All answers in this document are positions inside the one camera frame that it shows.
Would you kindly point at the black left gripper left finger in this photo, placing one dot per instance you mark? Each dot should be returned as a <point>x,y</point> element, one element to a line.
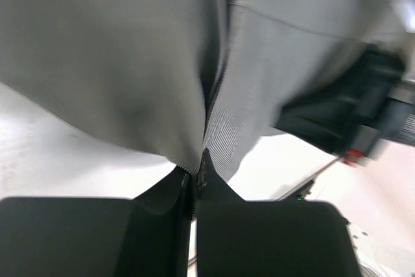
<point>63,236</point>

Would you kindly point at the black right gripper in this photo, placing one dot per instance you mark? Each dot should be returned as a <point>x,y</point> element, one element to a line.
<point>354,112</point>

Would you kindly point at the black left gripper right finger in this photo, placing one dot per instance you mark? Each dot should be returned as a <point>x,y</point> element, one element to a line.
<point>289,237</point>

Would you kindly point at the grey pleated skirt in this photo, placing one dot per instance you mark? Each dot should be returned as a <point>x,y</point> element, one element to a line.
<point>177,77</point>

